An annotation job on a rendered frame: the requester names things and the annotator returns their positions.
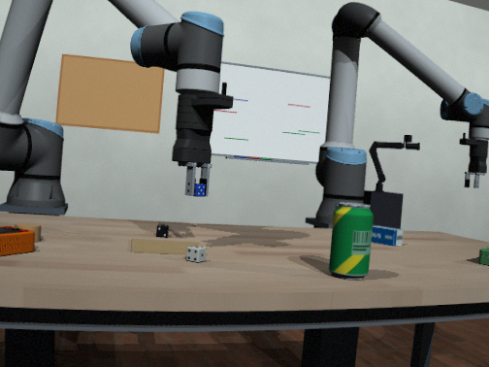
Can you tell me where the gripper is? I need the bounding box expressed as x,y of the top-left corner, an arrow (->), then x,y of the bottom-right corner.
171,92 -> 215,198
464,139 -> 489,188

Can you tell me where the white die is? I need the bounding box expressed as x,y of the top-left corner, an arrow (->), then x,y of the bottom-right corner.
185,245 -> 208,264

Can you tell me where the tan mat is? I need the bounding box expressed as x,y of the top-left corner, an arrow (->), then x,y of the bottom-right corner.
130,237 -> 201,255

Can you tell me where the jointed stand on dark box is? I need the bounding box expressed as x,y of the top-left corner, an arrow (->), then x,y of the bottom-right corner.
363,134 -> 421,230

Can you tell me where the whiteboard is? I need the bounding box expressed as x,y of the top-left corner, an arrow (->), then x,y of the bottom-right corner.
211,61 -> 332,165

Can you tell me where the blue box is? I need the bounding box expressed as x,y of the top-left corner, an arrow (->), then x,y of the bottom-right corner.
371,225 -> 405,248

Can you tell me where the wooden table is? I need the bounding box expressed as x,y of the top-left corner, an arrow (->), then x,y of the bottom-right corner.
0,211 -> 489,367

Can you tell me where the orange board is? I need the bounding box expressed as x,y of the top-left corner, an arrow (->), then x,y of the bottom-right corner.
55,53 -> 166,134

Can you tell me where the green can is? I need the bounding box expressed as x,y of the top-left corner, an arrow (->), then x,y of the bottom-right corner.
329,202 -> 375,280

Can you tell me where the tan cork cylinder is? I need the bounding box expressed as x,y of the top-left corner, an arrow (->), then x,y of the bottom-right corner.
15,222 -> 43,243

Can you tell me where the orange multimeter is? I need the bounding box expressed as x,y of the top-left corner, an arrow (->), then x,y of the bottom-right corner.
0,225 -> 36,257

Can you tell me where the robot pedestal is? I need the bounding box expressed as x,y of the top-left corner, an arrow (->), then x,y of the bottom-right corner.
305,216 -> 334,229
0,200 -> 69,217

